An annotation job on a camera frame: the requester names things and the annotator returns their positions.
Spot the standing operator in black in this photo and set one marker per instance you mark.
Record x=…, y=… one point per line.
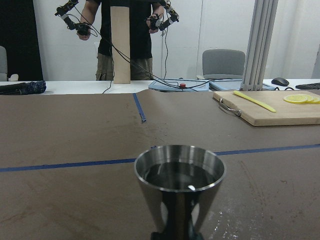
x=146, y=17

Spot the steel jigger measuring cup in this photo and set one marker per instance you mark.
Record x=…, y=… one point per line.
x=179, y=184

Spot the grey chair right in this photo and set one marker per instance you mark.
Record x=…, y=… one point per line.
x=223, y=64

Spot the aluminium frame post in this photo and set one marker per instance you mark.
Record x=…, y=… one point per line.
x=262, y=24

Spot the black computer mouse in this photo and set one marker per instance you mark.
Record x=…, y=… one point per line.
x=279, y=81

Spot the blue teach pendant left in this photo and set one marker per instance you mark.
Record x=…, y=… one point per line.
x=179, y=85

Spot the folded dark umbrella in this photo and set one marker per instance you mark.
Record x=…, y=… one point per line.
x=24, y=88

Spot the lemon slice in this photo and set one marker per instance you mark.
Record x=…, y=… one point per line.
x=310, y=99
x=296, y=99
x=316, y=100

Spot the bamboo cutting board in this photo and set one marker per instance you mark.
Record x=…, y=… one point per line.
x=287, y=114

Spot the blue teach pendant right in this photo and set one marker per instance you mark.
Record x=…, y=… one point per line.
x=225, y=84

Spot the grey chair left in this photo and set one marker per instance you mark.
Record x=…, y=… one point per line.
x=3, y=65

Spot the wooden plank upright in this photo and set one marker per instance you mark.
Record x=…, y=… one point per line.
x=120, y=37

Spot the yellow plastic knife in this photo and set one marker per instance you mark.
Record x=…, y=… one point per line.
x=260, y=103

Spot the grey chair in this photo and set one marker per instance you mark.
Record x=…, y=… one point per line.
x=223, y=64
x=3, y=65

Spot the black keyboard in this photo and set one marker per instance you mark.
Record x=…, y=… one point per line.
x=308, y=86

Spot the blue teach pendant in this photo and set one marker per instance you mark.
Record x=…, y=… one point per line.
x=179, y=85
x=225, y=84

